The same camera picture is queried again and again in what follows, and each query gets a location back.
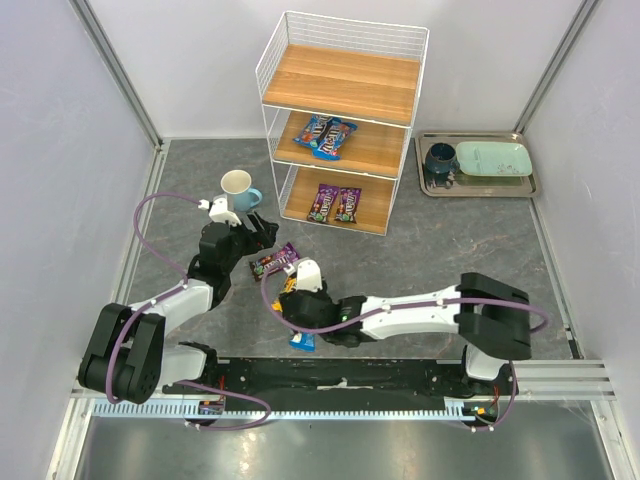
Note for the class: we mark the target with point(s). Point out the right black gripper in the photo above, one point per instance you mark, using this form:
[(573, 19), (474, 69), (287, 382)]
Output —
[(295, 304)]

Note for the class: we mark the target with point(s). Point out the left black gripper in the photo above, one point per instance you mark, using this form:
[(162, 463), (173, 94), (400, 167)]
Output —
[(251, 235)]

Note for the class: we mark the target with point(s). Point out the brown purple candy bag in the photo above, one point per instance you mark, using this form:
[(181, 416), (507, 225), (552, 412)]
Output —
[(287, 254)]

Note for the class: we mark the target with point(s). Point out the yellow candy bag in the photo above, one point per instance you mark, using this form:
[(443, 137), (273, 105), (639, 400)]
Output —
[(288, 287)]

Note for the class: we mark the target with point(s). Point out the light blue candy bag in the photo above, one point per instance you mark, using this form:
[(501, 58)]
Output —
[(332, 139), (303, 342)]

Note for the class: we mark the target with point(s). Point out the dark blue candy bag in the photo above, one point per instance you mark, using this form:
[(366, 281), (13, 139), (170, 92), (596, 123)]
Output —
[(310, 134)]

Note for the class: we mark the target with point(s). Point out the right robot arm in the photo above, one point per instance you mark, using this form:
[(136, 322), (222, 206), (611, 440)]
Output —
[(491, 316)]

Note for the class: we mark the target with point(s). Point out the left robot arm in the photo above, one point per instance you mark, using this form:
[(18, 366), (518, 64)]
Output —
[(126, 356)]

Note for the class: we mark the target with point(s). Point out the light blue mug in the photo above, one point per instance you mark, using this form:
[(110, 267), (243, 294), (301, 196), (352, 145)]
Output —
[(237, 184)]

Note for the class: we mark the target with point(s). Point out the dark blue cup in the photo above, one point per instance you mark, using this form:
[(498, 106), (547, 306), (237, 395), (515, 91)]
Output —
[(441, 158)]

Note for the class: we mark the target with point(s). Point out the mint green divided plate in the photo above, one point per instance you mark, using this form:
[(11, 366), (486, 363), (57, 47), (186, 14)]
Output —
[(493, 159)]

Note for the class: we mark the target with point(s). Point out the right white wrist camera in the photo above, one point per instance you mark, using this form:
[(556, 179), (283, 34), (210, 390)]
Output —
[(307, 274)]

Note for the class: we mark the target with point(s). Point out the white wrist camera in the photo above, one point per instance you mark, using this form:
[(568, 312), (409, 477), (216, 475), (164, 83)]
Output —
[(220, 210), (307, 274)]

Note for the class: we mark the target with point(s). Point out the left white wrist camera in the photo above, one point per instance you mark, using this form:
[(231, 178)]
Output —
[(220, 210)]

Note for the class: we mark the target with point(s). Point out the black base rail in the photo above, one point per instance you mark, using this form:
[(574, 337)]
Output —
[(352, 382)]

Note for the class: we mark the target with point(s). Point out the white wire wooden shelf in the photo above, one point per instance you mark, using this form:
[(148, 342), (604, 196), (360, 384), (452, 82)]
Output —
[(339, 99)]

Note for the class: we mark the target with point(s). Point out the grey slotted cable duct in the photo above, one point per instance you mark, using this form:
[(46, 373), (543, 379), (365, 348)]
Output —
[(195, 408)]

